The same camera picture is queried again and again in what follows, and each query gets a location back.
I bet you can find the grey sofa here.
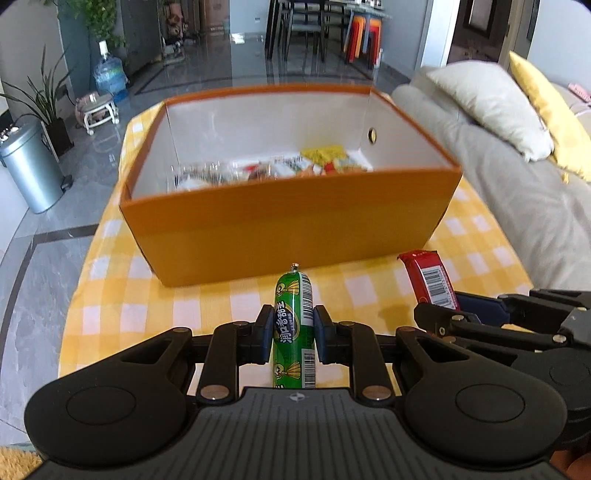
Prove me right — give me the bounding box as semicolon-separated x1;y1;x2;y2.
392;69;591;301

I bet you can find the yellow snack packet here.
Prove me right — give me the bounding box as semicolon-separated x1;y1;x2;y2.
300;144;372;175

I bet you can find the metal shelf rack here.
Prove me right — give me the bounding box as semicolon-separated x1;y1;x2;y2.
158;0;186;62

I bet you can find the tall green houseplant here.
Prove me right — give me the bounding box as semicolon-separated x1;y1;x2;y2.
85;0;127;51

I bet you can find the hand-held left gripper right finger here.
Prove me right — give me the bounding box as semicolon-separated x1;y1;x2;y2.
314;305;467;402

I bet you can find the yellow cushion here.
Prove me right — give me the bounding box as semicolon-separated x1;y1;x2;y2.
508;51;591;183

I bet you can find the small white stool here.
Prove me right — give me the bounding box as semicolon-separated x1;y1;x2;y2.
75;92;118;136

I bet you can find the person's right hand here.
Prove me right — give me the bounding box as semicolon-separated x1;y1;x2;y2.
551;450;591;480

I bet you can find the stack of orange red stools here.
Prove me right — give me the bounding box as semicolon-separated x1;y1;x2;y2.
344;14;384;70

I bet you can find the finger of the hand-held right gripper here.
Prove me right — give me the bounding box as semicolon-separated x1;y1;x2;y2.
455;288;591;326
413;302;571;355

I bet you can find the green sausage stick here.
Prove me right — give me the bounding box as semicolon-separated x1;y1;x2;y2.
272;264;317;391

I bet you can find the potted plant with black pot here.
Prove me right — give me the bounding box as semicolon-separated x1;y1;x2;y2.
0;46;75;158

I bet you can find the yellow checked tablecloth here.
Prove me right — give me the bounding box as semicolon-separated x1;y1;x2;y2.
58;111;534;379

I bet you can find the orange cardboard box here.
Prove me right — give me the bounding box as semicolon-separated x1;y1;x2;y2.
119;84;463;288

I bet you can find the small red snack packet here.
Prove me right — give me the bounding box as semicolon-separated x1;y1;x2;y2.
398;250;462;311

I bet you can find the blue water bottle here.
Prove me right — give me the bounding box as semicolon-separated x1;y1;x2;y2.
93;41;129;100

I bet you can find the black dining chair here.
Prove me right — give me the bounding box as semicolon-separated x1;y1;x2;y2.
265;0;324;61

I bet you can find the dining table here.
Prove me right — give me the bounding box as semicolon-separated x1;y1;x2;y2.
323;0;393;21

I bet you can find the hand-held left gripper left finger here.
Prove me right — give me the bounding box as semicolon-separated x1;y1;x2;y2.
117;305;275;402

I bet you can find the yellow fluffy rug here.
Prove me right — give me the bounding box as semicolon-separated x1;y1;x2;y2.
0;445;42;480

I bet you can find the silver trash bin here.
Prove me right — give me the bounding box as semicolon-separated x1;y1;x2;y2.
0;121;65;214

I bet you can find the beige cushion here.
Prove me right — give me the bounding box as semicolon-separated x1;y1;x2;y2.
427;65;555;162

